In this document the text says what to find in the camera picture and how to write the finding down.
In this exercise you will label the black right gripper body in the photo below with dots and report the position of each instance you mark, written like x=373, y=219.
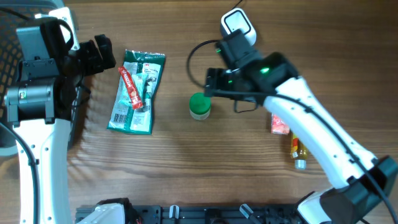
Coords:
x=223, y=79

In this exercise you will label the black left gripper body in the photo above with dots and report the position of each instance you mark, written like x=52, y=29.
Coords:
x=86, y=60

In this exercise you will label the Knorr stock cube jar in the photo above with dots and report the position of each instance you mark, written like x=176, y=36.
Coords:
x=200, y=106

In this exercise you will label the green 3M product package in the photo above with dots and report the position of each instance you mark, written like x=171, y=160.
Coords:
x=146, y=70

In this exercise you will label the red Nescafe stick sachet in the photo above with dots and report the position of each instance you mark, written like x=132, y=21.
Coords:
x=132, y=91

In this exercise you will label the red white stock cube packet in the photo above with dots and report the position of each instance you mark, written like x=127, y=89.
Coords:
x=278, y=126

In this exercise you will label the yellow dish soap bottle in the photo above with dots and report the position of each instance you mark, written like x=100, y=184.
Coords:
x=299, y=153

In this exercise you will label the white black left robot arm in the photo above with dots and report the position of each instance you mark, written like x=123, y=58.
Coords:
x=40, y=105

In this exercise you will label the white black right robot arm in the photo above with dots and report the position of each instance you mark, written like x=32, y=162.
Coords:
x=359, y=181

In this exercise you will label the white barcode scanner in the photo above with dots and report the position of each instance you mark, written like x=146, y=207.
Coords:
x=236, y=19

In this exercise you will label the grey plastic shopping basket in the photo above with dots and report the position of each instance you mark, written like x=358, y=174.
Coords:
x=11, y=55

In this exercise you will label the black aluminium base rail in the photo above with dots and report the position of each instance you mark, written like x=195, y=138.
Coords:
x=269, y=214

